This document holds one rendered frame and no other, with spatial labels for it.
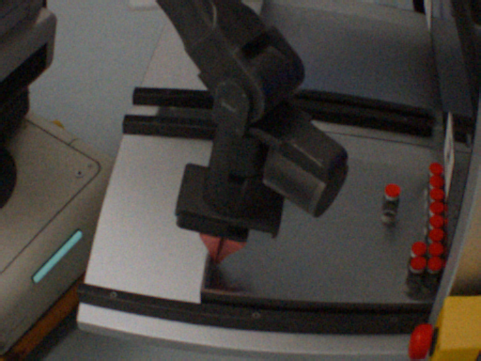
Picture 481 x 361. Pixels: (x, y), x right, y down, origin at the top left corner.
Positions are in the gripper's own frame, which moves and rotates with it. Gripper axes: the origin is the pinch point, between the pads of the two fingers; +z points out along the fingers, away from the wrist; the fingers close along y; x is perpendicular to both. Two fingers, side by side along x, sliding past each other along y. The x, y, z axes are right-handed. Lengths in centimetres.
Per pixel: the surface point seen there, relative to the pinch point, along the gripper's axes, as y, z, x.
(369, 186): 16.0, -0.7, 14.6
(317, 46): 8.0, 0.6, 42.0
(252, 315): 4.7, -0.3, -7.7
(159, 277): -5.6, 3.1, -2.6
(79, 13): -60, 101, 177
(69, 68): -52, 100, 145
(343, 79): 11.9, -0.1, 34.8
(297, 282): 8.9, 0.5, -1.2
